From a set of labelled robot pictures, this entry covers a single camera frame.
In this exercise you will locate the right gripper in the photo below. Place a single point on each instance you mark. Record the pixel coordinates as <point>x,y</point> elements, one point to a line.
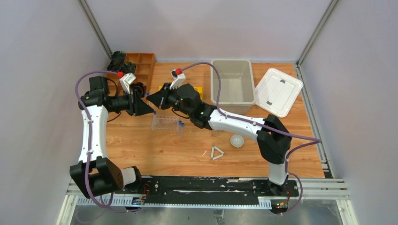
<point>156,98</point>

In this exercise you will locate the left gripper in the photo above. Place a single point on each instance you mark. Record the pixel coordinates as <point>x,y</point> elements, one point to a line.
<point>134,104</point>

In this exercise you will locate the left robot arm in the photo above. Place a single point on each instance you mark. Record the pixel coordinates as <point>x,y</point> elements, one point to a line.
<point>95,174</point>

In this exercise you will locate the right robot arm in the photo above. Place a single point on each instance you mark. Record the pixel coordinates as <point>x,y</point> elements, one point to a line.
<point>269,133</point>

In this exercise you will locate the clear plastic tube rack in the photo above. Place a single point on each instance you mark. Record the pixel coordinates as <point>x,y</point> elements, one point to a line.
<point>166,123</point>

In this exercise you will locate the wooden compartment tray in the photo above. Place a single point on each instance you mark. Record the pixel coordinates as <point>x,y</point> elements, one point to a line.
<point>140,64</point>

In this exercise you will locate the yellow test tube rack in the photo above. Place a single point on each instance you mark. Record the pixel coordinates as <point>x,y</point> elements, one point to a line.
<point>199,90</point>

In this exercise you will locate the small glass flask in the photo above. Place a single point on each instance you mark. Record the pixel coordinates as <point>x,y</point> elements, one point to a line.
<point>216,133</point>

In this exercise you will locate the white clay triangle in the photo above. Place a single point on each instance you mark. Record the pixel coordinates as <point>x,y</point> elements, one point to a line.
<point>216,153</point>

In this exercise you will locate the grey plastic bin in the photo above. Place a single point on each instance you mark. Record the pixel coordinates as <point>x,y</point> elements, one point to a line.
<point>237,85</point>

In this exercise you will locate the white porcelain dish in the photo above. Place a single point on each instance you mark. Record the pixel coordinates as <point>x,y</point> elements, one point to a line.
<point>237,141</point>

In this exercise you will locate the white bin lid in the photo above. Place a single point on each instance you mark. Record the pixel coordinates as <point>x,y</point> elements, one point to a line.
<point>277,91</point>

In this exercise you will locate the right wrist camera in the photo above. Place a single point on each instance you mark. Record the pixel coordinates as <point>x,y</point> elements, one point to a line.
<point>178,78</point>

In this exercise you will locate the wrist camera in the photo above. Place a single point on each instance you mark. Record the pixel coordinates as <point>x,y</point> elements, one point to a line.
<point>126,80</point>
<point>178,78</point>

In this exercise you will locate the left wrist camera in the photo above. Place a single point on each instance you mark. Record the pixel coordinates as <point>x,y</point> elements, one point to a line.
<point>126,80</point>

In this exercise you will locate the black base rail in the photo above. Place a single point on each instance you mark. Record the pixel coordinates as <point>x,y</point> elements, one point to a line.
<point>210,190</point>

